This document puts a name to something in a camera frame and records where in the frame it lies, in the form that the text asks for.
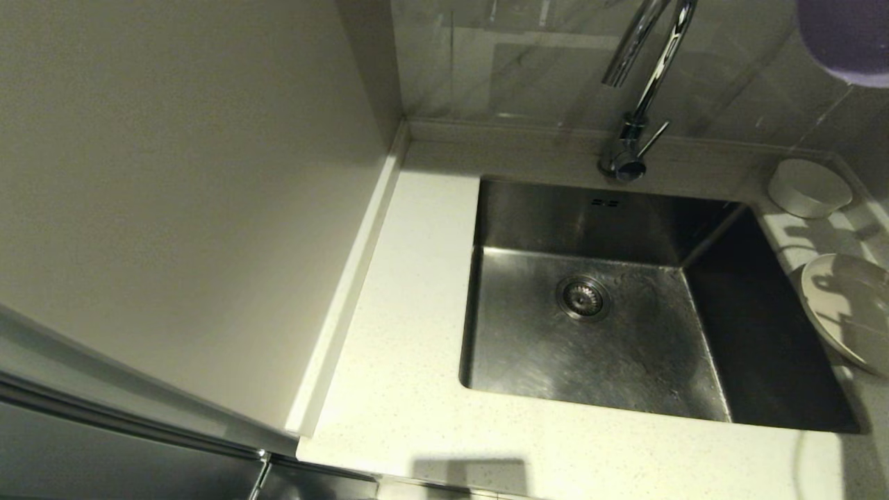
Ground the counter base cabinet front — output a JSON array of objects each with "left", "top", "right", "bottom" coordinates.
[{"left": 247, "top": 451, "right": 379, "bottom": 500}]

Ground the stainless steel sink basin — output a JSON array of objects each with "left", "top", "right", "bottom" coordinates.
[{"left": 458, "top": 177, "right": 862, "bottom": 435}]

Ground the white round bowl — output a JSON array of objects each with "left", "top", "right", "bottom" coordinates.
[{"left": 767, "top": 158, "right": 854, "bottom": 220}]

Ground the purple round plate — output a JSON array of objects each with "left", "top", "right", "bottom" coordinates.
[{"left": 797, "top": 0, "right": 889, "bottom": 88}]

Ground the cream round plate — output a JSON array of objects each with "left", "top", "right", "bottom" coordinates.
[{"left": 800, "top": 253, "right": 889, "bottom": 379}]

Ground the metal sink drain strainer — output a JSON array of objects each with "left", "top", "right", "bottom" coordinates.
[{"left": 556, "top": 276, "right": 612, "bottom": 322}]

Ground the chrome gooseneck faucet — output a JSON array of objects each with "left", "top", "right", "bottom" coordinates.
[{"left": 599, "top": 0, "right": 697, "bottom": 183}]

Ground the grey tall cabinet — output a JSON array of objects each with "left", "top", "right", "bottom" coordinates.
[{"left": 0, "top": 0, "right": 390, "bottom": 500}]

